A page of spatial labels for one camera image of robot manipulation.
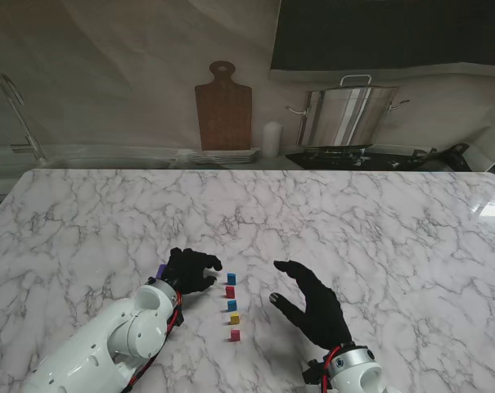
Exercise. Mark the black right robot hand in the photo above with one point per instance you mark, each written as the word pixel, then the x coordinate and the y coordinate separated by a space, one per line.
pixel 320 315

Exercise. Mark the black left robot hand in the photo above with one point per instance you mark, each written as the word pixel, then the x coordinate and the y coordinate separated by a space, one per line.
pixel 190 272

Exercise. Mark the purple domino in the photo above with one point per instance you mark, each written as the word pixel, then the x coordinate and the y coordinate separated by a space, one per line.
pixel 161 270

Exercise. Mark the blue domino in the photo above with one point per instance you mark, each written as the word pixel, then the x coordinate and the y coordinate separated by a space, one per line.
pixel 231 305
pixel 231 278

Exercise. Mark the red domino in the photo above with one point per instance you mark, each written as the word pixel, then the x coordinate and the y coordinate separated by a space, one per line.
pixel 230 291

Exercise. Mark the yellow domino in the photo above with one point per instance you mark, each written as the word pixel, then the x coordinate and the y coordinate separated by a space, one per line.
pixel 235 319

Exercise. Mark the pink domino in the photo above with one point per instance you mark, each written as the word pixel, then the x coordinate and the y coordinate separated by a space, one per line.
pixel 235 335

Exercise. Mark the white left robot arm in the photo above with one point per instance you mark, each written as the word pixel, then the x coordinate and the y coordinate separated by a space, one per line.
pixel 116 340

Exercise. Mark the stack of white plates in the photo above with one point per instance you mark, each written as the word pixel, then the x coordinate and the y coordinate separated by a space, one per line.
pixel 226 156

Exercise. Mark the steel kitchen sink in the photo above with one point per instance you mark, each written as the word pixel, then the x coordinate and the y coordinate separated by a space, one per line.
pixel 108 163

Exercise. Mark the black gas stove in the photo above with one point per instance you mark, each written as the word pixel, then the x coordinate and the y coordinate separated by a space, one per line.
pixel 341 160

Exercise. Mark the white cylindrical candle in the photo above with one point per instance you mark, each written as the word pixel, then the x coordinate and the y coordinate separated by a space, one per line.
pixel 272 139

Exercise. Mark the brown wooden cutting board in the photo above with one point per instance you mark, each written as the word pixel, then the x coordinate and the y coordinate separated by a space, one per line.
pixel 224 118

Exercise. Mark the black frying pan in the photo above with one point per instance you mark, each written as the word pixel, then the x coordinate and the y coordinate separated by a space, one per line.
pixel 447 160

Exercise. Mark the large steel stock pot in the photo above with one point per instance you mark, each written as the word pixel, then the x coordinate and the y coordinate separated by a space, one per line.
pixel 345 116

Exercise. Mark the chrome kitchen faucet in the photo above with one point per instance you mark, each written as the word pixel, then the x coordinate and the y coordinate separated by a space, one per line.
pixel 24 123

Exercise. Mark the dark range hood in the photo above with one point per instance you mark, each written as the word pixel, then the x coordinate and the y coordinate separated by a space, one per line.
pixel 394 32

